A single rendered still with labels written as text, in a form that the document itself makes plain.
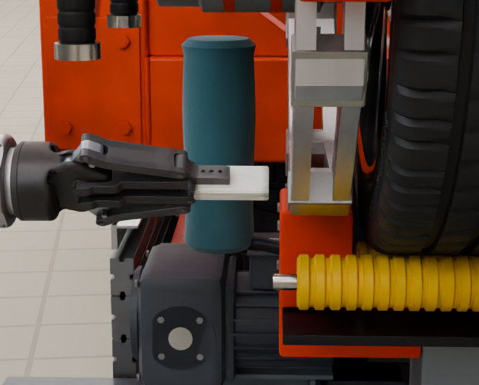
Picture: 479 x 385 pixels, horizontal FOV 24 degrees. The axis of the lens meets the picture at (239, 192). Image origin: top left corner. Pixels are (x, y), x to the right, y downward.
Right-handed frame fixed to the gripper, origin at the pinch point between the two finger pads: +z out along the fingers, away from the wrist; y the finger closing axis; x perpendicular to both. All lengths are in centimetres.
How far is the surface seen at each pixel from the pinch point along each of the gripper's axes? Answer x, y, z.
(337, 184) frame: 3.0, -4.9, 10.2
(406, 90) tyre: 0.7, 13.6, 14.9
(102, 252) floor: 89, -179, -42
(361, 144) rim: 18.4, -20.6, 14.3
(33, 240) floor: 97, -187, -64
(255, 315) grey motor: 12, -54, 2
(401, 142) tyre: -1.2, 8.7, 14.9
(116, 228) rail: 35, -71, -22
